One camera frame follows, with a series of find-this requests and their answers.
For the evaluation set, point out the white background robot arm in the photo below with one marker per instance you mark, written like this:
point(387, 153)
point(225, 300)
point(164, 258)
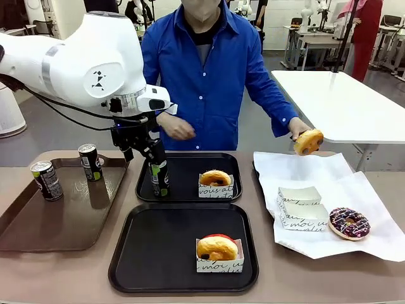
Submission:
point(305, 16)

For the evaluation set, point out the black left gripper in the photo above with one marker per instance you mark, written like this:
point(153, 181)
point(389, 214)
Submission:
point(133, 134)

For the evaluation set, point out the white printed paper box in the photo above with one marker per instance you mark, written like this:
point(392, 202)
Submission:
point(297, 193)
point(303, 221)

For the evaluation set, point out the computer monitor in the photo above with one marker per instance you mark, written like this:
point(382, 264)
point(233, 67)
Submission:
point(391, 21)

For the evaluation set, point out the donut in rear paper box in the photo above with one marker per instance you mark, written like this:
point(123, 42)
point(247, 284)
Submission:
point(216, 191)

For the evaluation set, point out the glazed donut with chocolate dots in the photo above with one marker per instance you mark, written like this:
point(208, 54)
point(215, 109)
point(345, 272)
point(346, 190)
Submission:
point(308, 141)
point(210, 178)
point(221, 250)

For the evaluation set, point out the black Pepsi can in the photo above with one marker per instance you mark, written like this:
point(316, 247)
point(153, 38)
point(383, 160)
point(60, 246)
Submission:
point(91, 164)
point(49, 183)
point(159, 185)

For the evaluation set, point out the person in red clothes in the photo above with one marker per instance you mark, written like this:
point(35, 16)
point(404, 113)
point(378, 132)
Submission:
point(364, 47)

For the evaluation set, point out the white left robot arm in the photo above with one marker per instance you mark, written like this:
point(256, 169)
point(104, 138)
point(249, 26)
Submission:
point(79, 57)

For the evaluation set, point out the person in black clothes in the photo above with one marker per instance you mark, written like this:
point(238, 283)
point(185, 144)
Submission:
point(261, 16)

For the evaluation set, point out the donut in front paper box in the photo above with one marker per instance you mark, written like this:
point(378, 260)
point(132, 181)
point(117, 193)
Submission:
point(220, 266)

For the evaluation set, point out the donut in paper box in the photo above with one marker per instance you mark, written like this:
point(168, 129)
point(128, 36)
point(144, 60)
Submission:
point(220, 266)
point(216, 191)

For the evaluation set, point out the person in blue shirt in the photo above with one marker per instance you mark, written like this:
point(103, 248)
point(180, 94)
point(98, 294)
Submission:
point(215, 95)

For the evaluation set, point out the chocolate donut with sprinkles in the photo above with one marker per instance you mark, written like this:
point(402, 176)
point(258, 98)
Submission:
point(348, 223)

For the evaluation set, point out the black stand pole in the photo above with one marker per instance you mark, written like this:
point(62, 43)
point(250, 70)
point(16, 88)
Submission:
point(343, 41)

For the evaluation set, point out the person's left forearm blue sleeve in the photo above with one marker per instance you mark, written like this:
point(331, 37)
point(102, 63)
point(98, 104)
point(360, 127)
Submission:
point(275, 107)

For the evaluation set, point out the white paper sheet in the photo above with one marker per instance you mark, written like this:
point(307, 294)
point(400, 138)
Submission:
point(316, 171)

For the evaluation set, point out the person's right hand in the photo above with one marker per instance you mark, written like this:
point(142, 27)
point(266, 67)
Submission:
point(177, 130)

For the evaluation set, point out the white background lab table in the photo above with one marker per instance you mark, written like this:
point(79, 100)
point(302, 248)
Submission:
point(316, 39)

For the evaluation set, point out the person's left hand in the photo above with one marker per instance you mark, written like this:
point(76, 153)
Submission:
point(299, 126)

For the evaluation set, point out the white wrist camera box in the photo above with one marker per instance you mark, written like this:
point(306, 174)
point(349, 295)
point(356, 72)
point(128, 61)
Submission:
point(155, 99)

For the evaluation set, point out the black plastic tray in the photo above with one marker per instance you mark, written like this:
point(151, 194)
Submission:
point(158, 250)
point(183, 180)

